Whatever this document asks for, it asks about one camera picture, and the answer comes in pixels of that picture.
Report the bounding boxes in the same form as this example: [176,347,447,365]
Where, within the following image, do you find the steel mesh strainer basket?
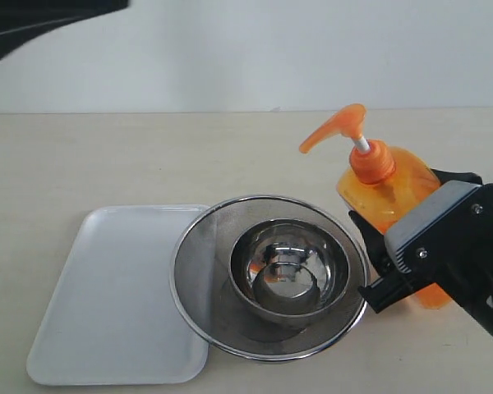
[170,195,370,363]

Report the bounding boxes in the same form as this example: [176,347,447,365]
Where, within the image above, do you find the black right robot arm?
[348,170,493,337]

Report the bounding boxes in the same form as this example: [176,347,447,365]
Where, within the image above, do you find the white rectangular plastic tray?
[26,204,208,386]

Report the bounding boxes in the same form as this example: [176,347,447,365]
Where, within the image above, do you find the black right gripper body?
[359,183,493,312]

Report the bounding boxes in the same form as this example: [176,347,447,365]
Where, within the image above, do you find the stainless steel bowl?
[228,218,350,329]

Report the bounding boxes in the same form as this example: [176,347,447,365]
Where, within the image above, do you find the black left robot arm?
[0,1,131,114]

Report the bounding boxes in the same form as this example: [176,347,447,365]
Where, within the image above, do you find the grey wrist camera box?
[384,181,481,274]

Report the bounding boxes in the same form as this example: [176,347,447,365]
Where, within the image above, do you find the orange pump soap bottle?
[298,103,455,309]

